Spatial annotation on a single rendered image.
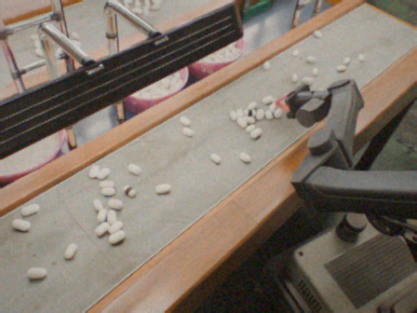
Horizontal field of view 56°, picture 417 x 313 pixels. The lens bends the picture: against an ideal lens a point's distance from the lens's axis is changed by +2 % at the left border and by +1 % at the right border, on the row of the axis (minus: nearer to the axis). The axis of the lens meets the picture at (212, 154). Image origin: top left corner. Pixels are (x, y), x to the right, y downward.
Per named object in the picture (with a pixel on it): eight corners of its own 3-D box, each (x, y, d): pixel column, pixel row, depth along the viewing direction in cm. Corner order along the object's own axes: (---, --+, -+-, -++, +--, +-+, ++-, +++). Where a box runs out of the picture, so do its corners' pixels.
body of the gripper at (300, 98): (282, 99, 110) (303, 98, 104) (303, 84, 115) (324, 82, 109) (289, 119, 112) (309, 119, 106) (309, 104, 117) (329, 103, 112)
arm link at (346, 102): (357, 194, 67) (331, 141, 64) (326, 201, 70) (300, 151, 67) (368, 105, 102) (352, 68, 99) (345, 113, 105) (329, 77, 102)
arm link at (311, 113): (364, 106, 100) (351, 76, 98) (341, 129, 95) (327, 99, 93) (327, 114, 110) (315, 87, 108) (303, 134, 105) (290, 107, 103)
